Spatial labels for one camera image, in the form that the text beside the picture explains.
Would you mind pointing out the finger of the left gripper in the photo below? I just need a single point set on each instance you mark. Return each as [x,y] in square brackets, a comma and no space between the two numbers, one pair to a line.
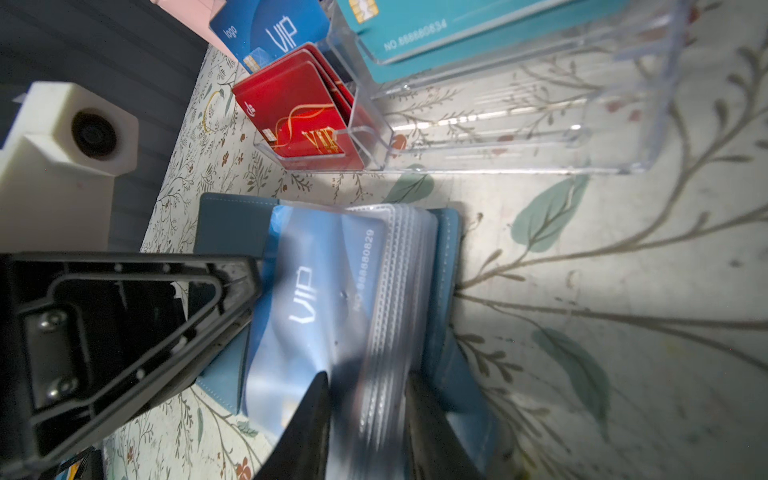
[89,341]

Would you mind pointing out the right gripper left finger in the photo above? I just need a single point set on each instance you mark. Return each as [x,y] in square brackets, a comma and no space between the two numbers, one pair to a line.
[302,450]

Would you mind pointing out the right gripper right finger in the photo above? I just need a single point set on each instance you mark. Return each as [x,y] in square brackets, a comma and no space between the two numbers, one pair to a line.
[434,450]

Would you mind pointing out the light blue VIP wallet card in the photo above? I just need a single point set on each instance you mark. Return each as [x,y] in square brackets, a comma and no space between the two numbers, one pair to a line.
[322,269]

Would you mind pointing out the red VIP card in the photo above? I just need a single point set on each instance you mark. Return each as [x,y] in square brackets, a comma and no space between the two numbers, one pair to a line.
[301,108]

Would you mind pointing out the teal VIP card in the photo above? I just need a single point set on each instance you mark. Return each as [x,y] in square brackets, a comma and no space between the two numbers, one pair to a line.
[398,39]

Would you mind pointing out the pink pencil cup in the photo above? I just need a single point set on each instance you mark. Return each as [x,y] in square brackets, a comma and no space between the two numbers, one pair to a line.
[196,15]

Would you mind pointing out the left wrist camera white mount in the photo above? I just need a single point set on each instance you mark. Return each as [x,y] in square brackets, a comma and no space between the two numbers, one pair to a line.
[59,163]

